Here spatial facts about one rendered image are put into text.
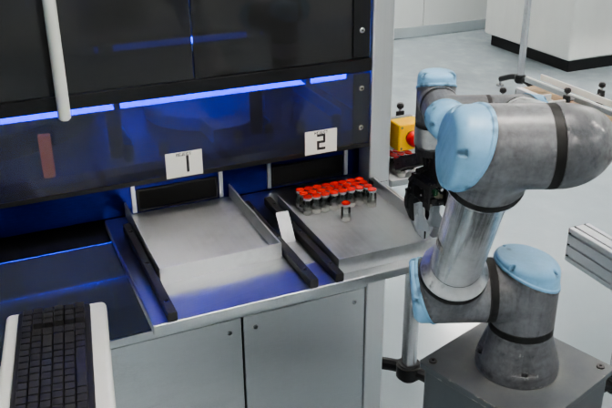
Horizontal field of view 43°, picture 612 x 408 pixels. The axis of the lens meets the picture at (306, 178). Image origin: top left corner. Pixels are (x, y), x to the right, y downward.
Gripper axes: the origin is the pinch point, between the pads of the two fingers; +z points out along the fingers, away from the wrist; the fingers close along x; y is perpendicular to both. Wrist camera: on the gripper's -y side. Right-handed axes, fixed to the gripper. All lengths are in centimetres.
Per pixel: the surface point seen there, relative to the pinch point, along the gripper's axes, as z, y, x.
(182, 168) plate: -8, -36, -42
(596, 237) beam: 37, -37, 87
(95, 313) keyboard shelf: 12, -17, -67
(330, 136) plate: -10.4, -35.7, -4.7
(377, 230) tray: 4.6, -12.2, -4.0
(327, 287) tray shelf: 5.5, 4.0, -24.0
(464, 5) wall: 64, -497, 353
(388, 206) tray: 4.5, -22.5, 4.5
